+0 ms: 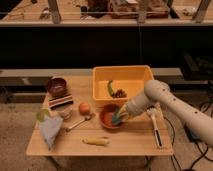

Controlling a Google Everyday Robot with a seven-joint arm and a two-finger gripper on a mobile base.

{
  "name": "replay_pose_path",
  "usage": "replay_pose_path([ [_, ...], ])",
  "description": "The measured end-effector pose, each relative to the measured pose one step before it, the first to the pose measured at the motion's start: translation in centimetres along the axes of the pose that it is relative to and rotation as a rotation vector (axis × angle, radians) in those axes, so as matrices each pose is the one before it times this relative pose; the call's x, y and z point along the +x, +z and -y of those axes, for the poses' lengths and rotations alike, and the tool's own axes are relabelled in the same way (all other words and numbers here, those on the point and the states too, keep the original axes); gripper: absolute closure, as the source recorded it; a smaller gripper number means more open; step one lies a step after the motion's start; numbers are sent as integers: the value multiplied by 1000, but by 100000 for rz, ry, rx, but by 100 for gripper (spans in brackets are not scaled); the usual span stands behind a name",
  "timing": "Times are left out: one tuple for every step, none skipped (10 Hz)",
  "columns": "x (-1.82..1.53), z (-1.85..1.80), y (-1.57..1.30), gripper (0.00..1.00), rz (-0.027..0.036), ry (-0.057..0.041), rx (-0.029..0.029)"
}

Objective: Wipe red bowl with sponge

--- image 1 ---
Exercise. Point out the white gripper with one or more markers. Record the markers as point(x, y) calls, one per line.
point(136, 105)

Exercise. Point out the green blue sponge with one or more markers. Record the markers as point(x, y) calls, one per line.
point(119, 116)

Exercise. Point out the red bowl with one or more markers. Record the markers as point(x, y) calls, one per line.
point(105, 116)

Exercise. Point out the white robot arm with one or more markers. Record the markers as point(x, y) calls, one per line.
point(157, 91)

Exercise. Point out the dark brown bowl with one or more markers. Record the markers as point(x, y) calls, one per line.
point(56, 87)

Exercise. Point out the dark grape bunch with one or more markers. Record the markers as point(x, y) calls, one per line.
point(120, 93)

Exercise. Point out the yellow plastic bin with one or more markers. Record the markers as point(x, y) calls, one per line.
point(130, 79)

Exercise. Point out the green chili pepper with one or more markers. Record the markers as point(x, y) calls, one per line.
point(110, 89)

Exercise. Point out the yellow corn cob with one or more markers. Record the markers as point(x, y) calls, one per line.
point(96, 141)

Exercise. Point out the metal spoon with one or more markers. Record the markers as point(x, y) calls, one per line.
point(86, 118)

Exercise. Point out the orange fruit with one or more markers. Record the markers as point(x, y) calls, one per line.
point(84, 108)

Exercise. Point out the light blue bag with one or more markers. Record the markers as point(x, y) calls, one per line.
point(49, 129)

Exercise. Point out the green leaf item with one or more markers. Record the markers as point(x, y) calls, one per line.
point(41, 114)

